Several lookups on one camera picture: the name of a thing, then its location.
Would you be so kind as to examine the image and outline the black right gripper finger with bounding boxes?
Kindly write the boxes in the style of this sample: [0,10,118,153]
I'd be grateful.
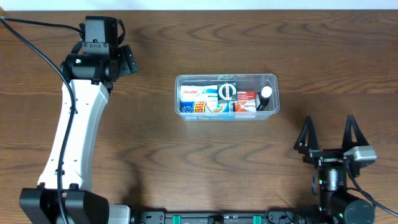
[341,115,369,149]
[294,116,320,154]

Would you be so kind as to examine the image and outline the dark syrup bottle white cap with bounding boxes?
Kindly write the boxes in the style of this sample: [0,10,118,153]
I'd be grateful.
[255,86,272,111]

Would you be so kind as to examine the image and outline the clear plastic container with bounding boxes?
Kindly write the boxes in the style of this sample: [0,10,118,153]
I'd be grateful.
[175,73,280,121]

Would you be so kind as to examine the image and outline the red Panadol ActiFast box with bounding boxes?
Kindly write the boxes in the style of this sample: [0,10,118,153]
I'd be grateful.
[234,91,256,112]

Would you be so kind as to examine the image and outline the white blue Panadol box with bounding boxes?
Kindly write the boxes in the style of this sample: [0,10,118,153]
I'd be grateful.
[180,85,218,102]

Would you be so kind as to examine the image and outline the blue fever patch box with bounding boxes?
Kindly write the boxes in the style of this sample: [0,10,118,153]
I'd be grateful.
[180,101,234,113]

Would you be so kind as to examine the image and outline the green white round-logo box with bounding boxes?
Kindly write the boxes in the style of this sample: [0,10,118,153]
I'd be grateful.
[217,82,238,103]

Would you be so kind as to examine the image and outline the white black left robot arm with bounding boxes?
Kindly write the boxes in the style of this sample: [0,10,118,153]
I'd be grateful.
[20,41,321,223]

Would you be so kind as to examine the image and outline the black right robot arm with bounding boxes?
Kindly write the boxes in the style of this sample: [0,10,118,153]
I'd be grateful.
[294,115,377,223]

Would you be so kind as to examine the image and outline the black mounting rail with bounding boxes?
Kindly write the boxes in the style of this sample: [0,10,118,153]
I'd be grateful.
[131,209,311,224]

